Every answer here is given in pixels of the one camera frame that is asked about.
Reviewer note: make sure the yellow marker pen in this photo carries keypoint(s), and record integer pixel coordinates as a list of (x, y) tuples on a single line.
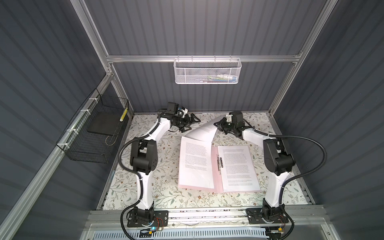
[(123, 114)]

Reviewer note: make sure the white wire mesh basket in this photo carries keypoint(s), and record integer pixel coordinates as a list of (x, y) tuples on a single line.
[(191, 73)]

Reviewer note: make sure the horizontal aluminium frame bar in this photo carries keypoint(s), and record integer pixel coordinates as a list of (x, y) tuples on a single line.
[(195, 58)]

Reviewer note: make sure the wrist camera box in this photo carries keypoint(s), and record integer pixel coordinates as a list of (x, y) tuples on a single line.
[(229, 117), (176, 110)]

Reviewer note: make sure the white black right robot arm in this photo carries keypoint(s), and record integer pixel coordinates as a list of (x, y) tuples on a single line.
[(278, 160)]

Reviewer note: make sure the pens in white basket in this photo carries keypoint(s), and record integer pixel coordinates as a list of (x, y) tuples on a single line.
[(229, 79)]

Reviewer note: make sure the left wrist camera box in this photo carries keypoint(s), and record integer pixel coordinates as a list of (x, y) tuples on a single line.
[(176, 110)]

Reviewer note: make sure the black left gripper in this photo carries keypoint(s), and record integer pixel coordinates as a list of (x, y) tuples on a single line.
[(186, 122)]

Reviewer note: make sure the floral patterned table mat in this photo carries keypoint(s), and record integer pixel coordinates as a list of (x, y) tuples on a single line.
[(167, 195)]

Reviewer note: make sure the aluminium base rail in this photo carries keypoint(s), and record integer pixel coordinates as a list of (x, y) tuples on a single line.
[(204, 217)]

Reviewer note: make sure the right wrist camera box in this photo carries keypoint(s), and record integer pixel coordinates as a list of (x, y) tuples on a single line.
[(229, 117)]

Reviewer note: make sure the aluminium corner frame post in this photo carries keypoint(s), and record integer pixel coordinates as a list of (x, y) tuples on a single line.
[(93, 34)]

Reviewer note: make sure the black wire basket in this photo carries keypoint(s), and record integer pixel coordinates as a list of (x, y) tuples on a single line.
[(80, 145)]

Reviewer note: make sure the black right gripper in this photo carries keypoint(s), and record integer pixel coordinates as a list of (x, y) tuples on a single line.
[(221, 125)]

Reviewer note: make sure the metal folder clip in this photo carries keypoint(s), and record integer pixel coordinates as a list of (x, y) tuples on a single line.
[(220, 164)]

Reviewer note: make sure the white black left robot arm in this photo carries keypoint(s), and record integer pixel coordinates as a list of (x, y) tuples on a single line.
[(144, 156)]

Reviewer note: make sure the white vented cable duct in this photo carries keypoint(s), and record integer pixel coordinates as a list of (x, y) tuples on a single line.
[(203, 233)]

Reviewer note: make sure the pink file folder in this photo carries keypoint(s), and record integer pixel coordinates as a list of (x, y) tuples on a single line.
[(217, 177)]

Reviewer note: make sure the black foam pad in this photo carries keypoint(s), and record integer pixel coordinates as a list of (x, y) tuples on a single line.
[(105, 124)]

